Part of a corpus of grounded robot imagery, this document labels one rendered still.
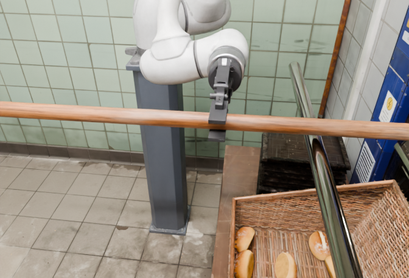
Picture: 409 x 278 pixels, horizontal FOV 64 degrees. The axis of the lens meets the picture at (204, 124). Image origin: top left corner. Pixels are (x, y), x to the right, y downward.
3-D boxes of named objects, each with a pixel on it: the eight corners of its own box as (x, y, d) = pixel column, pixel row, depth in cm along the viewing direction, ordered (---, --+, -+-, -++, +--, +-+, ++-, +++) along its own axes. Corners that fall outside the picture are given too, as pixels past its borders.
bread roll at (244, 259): (244, 273, 92) (226, 271, 95) (250, 288, 95) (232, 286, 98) (251, 244, 101) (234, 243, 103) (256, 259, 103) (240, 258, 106)
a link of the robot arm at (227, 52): (244, 80, 83) (243, 92, 78) (208, 78, 84) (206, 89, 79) (246, 45, 78) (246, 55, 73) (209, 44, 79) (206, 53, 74)
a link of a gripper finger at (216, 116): (227, 104, 62) (227, 100, 61) (225, 125, 56) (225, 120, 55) (212, 103, 62) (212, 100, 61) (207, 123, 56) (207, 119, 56)
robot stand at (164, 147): (157, 204, 201) (139, 47, 145) (190, 207, 199) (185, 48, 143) (148, 232, 184) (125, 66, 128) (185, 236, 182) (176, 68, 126)
